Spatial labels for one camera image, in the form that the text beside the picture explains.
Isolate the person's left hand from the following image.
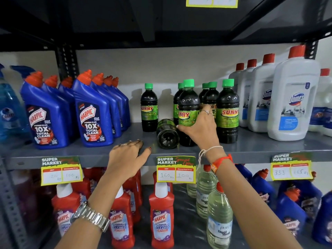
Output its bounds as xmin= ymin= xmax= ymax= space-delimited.
xmin=106 ymin=139 xmax=152 ymax=183

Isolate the person's right hand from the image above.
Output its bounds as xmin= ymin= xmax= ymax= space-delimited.
xmin=176 ymin=104 xmax=226 ymax=160

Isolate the dark cleaner bottle green cap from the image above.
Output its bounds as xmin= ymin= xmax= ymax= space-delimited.
xmin=177 ymin=79 xmax=201 ymax=147

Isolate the person's left forearm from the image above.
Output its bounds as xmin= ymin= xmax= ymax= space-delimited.
xmin=55 ymin=172 xmax=133 ymax=249

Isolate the person's right forearm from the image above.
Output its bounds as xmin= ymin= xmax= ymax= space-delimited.
xmin=205 ymin=152 xmax=303 ymax=249

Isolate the white thread wristband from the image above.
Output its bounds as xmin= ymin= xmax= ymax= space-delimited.
xmin=196 ymin=146 xmax=224 ymax=171

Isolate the yellow-edged price tag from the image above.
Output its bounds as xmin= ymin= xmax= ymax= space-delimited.
xmin=156 ymin=156 xmax=197 ymax=184
xmin=270 ymin=152 xmax=313 ymax=181
xmin=186 ymin=0 xmax=238 ymax=8
xmin=40 ymin=156 xmax=83 ymax=186

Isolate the row of dark green-capped bottles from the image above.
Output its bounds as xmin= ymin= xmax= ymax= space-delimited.
xmin=140 ymin=79 xmax=240 ymax=150

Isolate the clear liquid bottle red cap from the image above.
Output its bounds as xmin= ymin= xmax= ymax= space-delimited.
xmin=187 ymin=182 xmax=198 ymax=199
xmin=207 ymin=182 xmax=233 ymax=249
xmin=196 ymin=164 xmax=218 ymax=219

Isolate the group of red cleaner bottles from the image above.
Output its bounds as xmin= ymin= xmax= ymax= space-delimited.
xmin=51 ymin=167 xmax=175 ymax=249

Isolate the white bottle red cap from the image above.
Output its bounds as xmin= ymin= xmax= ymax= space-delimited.
xmin=237 ymin=59 xmax=257 ymax=128
xmin=248 ymin=53 xmax=277 ymax=133
xmin=228 ymin=63 xmax=245 ymax=94
xmin=268 ymin=45 xmax=321 ymax=141

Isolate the blue bottle orange cap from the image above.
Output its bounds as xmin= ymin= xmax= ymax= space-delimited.
xmin=311 ymin=190 xmax=332 ymax=247
xmin=279 ymin=171 xmax=323 ymax=224
xmin=275 ymin=188 xmax=308 ymax=237
xmin=235 ymin=164 xmax=253 ymax=183
xmin=251 ymin=168 xmax=277 ymax=211

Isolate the grey metal shelf board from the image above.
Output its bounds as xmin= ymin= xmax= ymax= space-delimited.
xmin=0 ymin=122 xmax=332 ymax=171

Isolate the silver metal wristwatch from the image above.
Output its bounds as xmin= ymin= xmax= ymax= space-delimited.
xmin=70 ymin=201 xmax=111 ymax=233

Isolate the dark grey shelf board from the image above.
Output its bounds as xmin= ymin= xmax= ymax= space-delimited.
xmin=41 ymin=184 xmax=332 ymax=249

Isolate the row of blue toilet-cleaner bottles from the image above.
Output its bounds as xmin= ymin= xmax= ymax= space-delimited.
xmin=20 ymin=69 xmax=131 ymax=150

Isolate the white bottle dark blue label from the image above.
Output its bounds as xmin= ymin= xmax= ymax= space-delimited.
xmin=321 ymin=93 xmax=332 ymax=138
xmin=309 ymin=68 xmax=332 ymax=132

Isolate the dark metal shelf board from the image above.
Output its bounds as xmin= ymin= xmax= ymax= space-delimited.
xmin=0 ymin=0 xmax=332 ymax=52

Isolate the clear blue spray bottle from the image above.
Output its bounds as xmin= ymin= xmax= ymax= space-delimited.
xmin=0 ymin=63 xmax=30 ymax=143

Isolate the orange woven bracelet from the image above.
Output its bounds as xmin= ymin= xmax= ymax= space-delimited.
xmin=211 ymin=154 xmax=234 ymax=174

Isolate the black slotted upright post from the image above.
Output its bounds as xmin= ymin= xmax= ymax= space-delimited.
xmin=54 ymin=44 xmax=79 ymax=81
xmin=305 ymin=40 xmax=319 ymax=60

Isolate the grey slotted upright post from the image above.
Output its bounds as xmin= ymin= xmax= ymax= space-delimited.
xmin=0 ymin=158 xmax=29 ymax=249

